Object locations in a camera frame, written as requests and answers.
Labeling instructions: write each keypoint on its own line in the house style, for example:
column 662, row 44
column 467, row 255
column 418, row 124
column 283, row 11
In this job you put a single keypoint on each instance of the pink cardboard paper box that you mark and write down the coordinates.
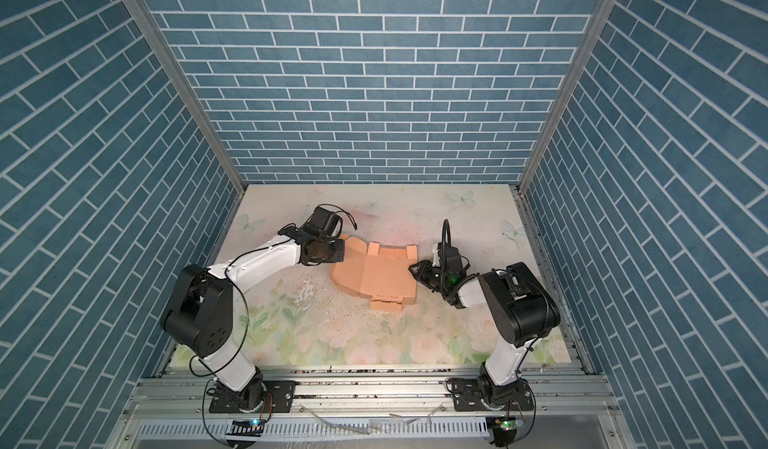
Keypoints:
column 381, row 274

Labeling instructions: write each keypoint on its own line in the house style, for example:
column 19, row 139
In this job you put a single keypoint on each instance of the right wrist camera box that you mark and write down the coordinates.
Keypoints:
column 447, row 257

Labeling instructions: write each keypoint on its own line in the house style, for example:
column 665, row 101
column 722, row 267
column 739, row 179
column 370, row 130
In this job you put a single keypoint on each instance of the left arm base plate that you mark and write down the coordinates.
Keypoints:
column 261, row 397

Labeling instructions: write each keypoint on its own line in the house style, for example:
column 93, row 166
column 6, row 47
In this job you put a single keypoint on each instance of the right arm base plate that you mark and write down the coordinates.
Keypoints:
column 481, row 393

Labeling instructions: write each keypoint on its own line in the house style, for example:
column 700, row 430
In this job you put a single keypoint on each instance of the aluminium front rail frame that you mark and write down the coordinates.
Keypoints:
column 557, row 409

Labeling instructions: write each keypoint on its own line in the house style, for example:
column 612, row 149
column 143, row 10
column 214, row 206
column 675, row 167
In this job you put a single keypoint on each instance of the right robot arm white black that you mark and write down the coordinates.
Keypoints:
column 522, row 312

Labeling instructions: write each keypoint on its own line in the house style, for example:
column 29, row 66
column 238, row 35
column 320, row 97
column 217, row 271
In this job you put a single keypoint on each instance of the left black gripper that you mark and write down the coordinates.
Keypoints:
column 339, row 255

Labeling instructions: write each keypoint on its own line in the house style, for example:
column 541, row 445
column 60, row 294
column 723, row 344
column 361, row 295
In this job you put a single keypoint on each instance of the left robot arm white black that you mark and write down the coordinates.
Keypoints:
column 201, row 308

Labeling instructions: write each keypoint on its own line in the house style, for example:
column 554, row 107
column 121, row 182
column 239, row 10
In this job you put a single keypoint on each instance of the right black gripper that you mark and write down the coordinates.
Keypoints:
column 422, row 272

